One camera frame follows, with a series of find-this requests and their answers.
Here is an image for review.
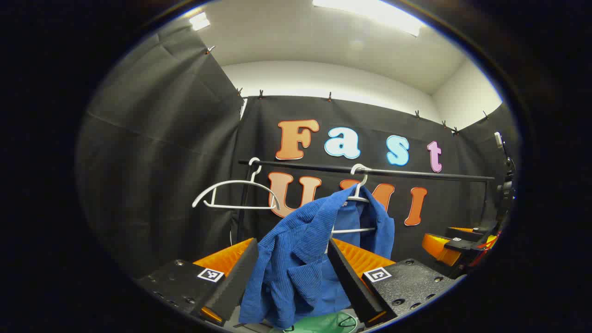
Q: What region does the black clothes rail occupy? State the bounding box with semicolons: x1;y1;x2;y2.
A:
237;160;495;243

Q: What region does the blue corduroy shirt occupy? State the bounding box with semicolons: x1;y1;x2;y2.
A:
239;184;395;329

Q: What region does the black backdrop cloth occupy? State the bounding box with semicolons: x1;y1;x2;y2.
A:
76;21;518;278

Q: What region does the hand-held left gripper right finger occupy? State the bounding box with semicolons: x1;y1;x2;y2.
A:
327;238;463;329

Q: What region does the small ceiling light panel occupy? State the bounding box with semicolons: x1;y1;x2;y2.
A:
189;12;211;31

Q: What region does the white plastic hanger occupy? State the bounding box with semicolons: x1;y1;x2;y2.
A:
192;157;281;211
331;163;377;234

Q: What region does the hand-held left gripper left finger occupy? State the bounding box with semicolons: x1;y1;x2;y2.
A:
134;238;259;327

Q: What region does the green mesh laundry hamper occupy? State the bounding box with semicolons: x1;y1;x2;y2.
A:
282;311;359;333

